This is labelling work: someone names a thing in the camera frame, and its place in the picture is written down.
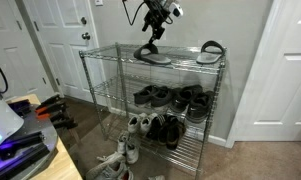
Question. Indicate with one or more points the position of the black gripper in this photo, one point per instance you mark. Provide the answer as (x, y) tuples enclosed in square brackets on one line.
[(155, 15)]

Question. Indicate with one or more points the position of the black sneaker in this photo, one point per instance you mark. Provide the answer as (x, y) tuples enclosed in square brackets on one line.
[(198, 110), (143, 95), (181, 98), (161, 98)]

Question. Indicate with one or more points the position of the silver door knob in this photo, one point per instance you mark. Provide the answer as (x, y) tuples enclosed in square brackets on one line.
[(86, 36)]

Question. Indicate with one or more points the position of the silver deadbolt lock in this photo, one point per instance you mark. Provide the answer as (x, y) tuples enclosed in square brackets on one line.
[(83, 20)]

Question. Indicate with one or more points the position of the white low sneaker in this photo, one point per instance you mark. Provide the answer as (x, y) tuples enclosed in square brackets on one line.
[(134, 125), (132, 155), (146, 126), (122, 145)]

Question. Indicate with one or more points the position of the black sandal white stripes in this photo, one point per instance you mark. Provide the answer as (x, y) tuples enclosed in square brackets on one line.
[(155, 128)]

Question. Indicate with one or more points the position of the white door with knob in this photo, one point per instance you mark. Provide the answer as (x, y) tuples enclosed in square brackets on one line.
[(66, 66)]

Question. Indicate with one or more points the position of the black brown shoe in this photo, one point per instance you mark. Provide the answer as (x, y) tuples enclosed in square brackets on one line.
[(164, 133), (173, 138)]

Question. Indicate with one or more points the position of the white baseboard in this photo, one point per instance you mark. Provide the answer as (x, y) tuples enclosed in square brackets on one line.
[(216, 140)]

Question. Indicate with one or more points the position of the black orange bar clamp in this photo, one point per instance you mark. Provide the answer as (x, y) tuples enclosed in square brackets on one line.
[(50, 100), (53, 108), (65, 123)]

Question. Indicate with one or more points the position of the white Nike sneaker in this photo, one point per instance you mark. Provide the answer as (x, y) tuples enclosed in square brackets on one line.
[(156, 178), (111, 157)]

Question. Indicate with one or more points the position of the white panelled closet door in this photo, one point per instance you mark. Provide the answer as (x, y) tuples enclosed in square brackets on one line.
[(283, 83)]

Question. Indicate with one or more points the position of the grey sneaker orange insole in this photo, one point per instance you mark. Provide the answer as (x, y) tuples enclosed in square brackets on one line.
[(128, 176), (103, 173)]

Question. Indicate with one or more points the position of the wooden table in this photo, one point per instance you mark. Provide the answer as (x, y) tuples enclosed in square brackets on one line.
[(61, 166)]

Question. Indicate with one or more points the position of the white wall switch plate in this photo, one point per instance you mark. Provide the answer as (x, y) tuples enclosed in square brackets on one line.
[(99, 2)]

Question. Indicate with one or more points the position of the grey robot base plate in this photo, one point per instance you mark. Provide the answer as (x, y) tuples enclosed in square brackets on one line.
[(31, 125)]

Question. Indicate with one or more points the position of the black bracket block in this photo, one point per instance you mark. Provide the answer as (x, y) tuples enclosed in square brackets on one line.
[(20, 106)]

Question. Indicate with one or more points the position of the black aluminium rail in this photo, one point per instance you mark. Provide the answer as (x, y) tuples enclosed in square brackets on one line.
[(23, 160), (20, 141)]

